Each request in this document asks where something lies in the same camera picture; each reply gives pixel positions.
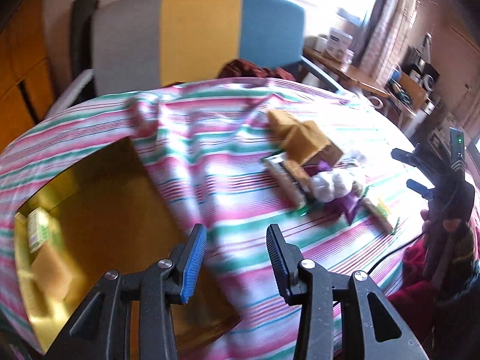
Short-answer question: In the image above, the Weidan cracker packet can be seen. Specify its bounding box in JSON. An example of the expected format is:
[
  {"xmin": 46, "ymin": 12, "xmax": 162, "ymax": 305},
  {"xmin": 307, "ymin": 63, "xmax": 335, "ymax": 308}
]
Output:
[{"xmin": 362, "ymin": 196, "xmax": 400, "ymax": 234}]

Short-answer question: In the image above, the dark red cloth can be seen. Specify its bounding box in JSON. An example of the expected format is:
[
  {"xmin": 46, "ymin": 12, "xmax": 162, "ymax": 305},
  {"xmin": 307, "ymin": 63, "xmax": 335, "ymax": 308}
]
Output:
[{"xmin": 217, "ymin": 59, "xmax": 295, "ymax": 81}]

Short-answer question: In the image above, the cluttered metal rack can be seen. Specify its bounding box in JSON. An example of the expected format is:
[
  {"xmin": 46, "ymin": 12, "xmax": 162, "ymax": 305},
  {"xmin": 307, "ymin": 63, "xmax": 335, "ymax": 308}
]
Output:
[{"xmin": 383, "ymin": 33, "xmax": 439, "ymax": 138}]

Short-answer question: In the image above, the yellow sponge cake block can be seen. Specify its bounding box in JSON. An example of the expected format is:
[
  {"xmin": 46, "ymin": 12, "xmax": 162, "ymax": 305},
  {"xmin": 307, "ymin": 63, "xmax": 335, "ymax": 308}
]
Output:
[{"xmin": 31, "ymin": 241, "xmax": 76, "ymax": 302}]

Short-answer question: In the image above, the grey yellow blue headboard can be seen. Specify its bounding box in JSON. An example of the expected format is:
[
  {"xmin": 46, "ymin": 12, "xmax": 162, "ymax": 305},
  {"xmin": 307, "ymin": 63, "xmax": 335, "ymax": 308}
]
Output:
[{"xmin": 91, "ymin": 0, "xmax": 305, "ymax": 95}]

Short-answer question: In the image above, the gold tin box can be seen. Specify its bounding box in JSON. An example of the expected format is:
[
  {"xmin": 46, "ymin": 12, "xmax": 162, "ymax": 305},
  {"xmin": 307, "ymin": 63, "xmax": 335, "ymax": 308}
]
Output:
[{"xmin": 15, "ymin": 138, "xmax": 240, "ymax": 359}]

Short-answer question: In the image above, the wooden side table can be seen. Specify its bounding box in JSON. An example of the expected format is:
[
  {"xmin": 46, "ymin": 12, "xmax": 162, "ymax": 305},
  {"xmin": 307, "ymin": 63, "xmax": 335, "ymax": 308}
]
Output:
[{"xmin": 304, "ymin": 46, "xmax": 389, "ymax": 98}]

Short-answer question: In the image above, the striped pink green bedspread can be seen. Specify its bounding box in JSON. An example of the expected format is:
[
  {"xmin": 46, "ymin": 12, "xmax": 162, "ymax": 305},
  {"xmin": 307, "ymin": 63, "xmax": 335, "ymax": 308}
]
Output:
[{"xmin": 1, "ymin": 78, "xmax": 426, "ymax": 359}]

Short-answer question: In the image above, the purple snack packet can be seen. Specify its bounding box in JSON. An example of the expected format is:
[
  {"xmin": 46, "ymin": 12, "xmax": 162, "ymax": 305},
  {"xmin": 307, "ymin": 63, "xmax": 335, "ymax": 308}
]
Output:
[{"xmin": 304, "ymin": 161, "xmax": 361, "ymax": 224}]

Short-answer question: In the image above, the person right hand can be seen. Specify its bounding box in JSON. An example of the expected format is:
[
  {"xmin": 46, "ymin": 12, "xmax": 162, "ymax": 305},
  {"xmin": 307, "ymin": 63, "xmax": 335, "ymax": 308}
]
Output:
[{"xmin": 421, "ymin": 210, "xmax": 461, "ymax": 235}]

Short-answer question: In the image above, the small green white box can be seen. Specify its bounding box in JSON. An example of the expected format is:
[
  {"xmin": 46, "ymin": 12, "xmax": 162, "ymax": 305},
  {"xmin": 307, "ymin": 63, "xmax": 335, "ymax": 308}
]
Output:
[{"xmin": 27, "ymin": 207, "xmax": 50, "ymax": 254}]

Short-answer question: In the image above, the cream knitted sock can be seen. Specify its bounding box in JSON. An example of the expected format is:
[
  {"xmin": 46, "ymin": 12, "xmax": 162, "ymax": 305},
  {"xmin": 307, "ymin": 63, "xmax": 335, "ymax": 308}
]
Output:
[{"xmin": 336, "ymin": 151, "xmax": 367, "ymax": 197}]

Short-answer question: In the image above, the sandwich biscuit packet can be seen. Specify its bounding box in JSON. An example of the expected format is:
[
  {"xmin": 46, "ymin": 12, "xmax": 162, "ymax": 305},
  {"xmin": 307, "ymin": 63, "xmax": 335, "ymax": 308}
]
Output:
[{"xmin": 261, "ymin": 152, "xmax": 312, "ymax": 209}]

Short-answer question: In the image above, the white product box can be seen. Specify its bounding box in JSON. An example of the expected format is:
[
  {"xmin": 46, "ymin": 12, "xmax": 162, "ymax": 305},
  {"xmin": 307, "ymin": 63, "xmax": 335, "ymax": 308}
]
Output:
[{"xmin": 325, "ymin": 28, "xmax": 353, "ymax": 61}]

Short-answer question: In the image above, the beige cardboard box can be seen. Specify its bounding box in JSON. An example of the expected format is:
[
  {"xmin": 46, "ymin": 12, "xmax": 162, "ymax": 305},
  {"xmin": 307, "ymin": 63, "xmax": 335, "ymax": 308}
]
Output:
[{"xmin": 281, "ymin": 120, "xmax": 343, "ymax": 167}]

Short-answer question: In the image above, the wooden wardrobe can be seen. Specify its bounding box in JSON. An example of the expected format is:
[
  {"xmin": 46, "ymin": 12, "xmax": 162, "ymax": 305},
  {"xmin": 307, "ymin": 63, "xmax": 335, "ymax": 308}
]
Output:
[{"xmin": 1, "ymin": 0, "xmax": 55, "ymax": 149}]

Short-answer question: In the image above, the black cable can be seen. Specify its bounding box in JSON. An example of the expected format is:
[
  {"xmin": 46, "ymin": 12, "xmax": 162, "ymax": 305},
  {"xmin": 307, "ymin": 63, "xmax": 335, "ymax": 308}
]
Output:
[{"xmin": 365, "ymin": 232, "xmax": 427, "ymax": 275}]

